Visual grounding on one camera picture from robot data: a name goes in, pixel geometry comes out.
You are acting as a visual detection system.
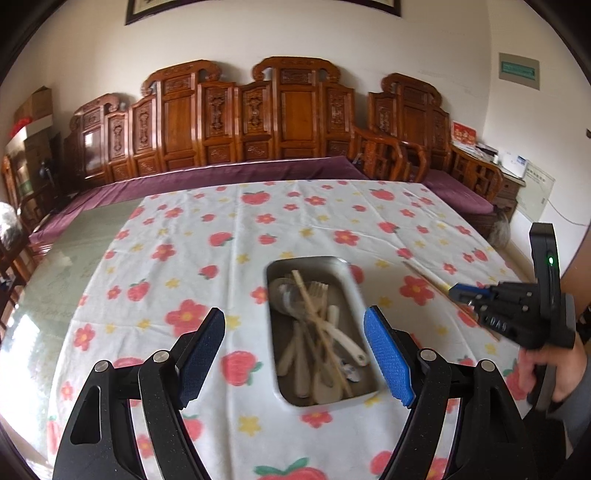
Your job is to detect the white ceramic spoon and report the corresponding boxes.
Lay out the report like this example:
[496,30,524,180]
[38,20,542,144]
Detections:
[321,321,370,367]

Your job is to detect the cream plastic fork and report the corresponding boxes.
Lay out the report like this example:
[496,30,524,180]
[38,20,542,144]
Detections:
[308,281,329,320]

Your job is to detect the wooden chopstick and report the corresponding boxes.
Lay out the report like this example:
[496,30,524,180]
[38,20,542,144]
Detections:
[403,260,478,327]
[291,269,353,398]

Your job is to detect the person's right hand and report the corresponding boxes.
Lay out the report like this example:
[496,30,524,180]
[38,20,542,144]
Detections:
[517,333,590,403]

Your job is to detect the grey bag on floor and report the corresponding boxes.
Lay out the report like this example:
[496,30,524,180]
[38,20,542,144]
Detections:
[488,211,511,250]

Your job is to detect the purple armchair cushion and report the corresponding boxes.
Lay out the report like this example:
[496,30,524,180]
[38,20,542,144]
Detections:
[423,170,494,215]

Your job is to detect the wooden side table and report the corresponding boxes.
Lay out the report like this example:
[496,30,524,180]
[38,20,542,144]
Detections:
[491,170,526,221]

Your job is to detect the white router box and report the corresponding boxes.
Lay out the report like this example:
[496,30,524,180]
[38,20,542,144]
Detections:
[499,152,529,179]

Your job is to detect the metal rectangular tray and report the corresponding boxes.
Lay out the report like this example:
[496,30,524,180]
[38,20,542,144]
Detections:
[264,256,379,414]

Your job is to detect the red greeting card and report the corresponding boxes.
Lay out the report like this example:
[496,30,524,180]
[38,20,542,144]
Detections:
[451,121,477,147]

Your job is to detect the carved wooden armchair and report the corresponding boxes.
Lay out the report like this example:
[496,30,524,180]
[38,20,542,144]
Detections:
[355,73,503,206]

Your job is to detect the floral strawberry tablecloth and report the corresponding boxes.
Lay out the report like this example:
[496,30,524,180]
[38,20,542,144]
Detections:
[47,181,527,479]

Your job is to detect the white plastic bag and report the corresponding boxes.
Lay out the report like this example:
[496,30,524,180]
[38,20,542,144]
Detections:
[0,202,25,250]

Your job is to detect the purple sofa cushion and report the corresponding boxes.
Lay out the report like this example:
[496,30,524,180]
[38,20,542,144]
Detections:
[29,156,367,248]

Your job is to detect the carved wooden long sofa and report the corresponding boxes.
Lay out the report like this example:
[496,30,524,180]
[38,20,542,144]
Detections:
[64,56,356,189]

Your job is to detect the stacked cardboard boxes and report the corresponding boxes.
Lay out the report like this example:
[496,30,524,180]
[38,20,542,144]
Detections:
[5,86,53,189]

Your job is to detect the white wall poster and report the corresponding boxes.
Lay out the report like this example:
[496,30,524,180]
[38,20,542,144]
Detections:
[517,162,555,222]

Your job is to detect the green wall sign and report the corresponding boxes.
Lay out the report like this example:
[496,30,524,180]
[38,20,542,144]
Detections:
[498,53,541,90]

